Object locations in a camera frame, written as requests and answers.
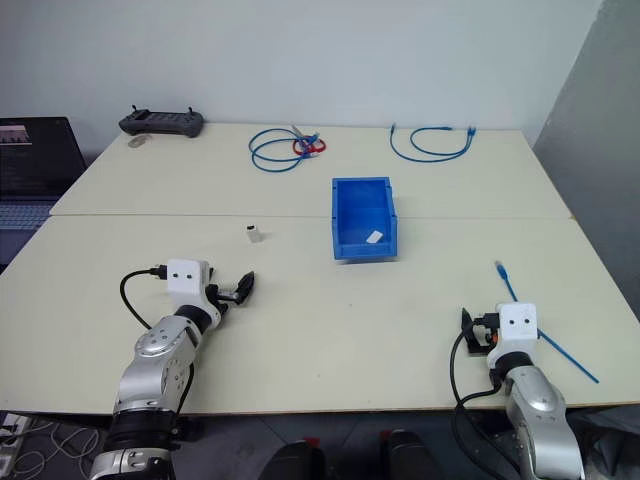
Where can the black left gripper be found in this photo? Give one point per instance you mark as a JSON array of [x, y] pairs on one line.
[[218, 295]]

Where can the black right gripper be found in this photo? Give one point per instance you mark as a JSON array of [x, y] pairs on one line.
[[486, 327]]

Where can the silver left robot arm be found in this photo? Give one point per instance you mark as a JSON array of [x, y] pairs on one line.
[[155, 350]]

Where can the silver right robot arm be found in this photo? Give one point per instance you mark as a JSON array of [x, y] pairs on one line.
[[535, 400]]

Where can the small white adapter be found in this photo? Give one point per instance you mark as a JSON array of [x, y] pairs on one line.
[[254, 234]]

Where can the blue plastic storage bin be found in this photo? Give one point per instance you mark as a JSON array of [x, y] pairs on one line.
[[365, 220]]

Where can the dark rounded shape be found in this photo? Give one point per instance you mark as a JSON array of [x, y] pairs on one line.
[[295, 462], [405, 457]]

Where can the white label in bin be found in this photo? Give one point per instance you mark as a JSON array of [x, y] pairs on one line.
[[374, 237]]

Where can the small silver metal tool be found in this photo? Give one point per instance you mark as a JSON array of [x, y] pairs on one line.
[[298, 129]]

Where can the dark grey fabric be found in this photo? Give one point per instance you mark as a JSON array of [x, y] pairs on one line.
[[610, 440]]

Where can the dark grey remote controller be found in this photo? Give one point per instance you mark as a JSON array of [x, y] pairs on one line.
[[160, 123]]

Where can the open black laptop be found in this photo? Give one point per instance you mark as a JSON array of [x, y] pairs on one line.
[[35, 155]]

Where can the white power strip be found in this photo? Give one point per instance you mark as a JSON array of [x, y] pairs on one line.
[[11, 431]]

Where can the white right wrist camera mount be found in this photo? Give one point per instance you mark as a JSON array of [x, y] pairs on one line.
[[517, 325]]

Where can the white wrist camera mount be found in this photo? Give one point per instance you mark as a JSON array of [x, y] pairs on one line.
[[517, 325], [186, 277]]

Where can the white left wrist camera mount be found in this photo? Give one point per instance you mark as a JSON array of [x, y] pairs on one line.
[[186, 277]]

